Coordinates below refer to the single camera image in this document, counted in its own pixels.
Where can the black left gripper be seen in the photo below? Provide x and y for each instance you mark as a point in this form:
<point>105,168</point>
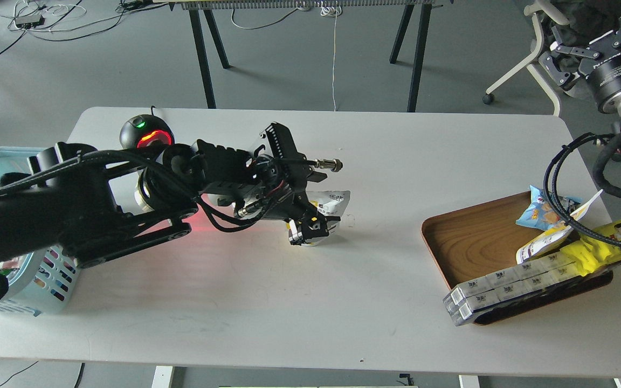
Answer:
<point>268,181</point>

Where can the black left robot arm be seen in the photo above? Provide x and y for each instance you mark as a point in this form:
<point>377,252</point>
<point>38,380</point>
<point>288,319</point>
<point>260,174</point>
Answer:
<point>100,205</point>

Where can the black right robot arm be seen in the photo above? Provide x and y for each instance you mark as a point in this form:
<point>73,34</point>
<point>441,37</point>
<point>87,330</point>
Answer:
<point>599,64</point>

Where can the long silver snack box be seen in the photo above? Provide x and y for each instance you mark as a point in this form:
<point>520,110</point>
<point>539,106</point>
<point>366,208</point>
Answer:
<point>509,291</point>

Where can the blue snack bag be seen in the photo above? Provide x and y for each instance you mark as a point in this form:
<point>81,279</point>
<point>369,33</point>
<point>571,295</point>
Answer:
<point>538,214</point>

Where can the yellow cartoon snack pack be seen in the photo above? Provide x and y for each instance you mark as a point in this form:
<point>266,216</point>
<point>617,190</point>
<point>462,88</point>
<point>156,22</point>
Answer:
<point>590,254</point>

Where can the red white snack bag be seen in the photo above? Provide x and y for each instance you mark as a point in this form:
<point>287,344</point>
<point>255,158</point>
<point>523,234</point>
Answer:
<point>12,263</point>

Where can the brown wooden tray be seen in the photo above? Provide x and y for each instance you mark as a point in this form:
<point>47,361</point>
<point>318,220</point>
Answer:
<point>475,241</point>

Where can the black barcode scanner red window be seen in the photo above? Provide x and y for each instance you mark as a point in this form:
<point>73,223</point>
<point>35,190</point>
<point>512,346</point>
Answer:
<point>144,130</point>

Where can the white office chair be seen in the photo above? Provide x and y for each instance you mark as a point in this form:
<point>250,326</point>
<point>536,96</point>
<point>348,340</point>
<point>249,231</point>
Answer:
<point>579,23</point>

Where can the black background table frame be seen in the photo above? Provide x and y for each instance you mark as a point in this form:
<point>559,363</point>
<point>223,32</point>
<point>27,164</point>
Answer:
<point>294,38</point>

